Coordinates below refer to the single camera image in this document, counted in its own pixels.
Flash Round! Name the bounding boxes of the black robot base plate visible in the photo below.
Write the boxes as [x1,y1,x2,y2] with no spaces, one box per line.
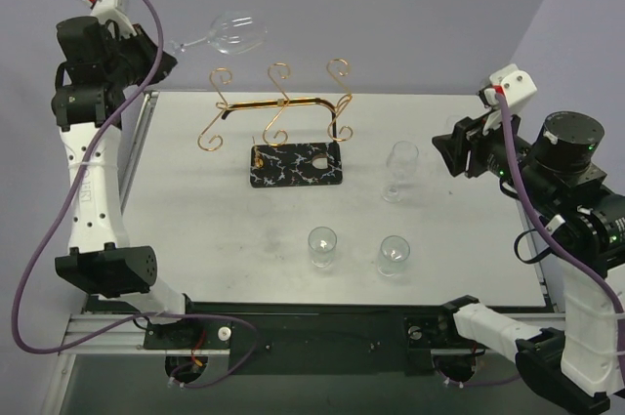
[144,302,486,376]

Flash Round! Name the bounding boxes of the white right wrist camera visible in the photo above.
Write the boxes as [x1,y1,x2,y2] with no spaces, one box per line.
[478,63,537,114]

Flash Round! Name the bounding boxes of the clear wine glass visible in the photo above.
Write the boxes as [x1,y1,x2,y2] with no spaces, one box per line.
[382,141,419,203]
[168,12,268,56]

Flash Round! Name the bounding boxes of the gold wine glass rack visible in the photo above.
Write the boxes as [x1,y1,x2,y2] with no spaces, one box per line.
[196,59,354,188]

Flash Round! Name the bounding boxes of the aluminium table frame rail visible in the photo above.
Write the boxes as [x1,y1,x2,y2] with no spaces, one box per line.
[58,311,147,355]

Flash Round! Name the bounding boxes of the short clear glass left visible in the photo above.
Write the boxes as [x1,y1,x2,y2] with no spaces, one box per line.
[308,227,338,269]

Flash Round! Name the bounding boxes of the short clear glass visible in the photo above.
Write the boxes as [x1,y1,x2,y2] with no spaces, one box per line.
[377,235,411,277]
[308,227,338,269]

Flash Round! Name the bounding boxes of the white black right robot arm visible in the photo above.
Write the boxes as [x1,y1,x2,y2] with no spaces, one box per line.
[432,111,624,414]

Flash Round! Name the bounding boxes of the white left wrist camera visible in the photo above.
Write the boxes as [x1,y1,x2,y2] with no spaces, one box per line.
[81,0,136,38]

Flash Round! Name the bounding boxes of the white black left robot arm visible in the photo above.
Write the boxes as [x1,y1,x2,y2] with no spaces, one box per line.
[52,17,201,349]

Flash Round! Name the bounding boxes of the clear champagne flute right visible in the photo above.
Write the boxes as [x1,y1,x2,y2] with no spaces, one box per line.
[444,114,464,134]

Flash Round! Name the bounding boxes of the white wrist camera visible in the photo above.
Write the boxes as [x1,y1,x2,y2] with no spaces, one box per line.
[478,63,537,114]
[81,0,136,38]

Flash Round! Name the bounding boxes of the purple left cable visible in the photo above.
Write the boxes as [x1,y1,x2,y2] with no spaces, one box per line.
[13,0,260,390]

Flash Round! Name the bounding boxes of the short clear glass right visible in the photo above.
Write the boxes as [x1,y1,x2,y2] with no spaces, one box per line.
[377,235,411,277]

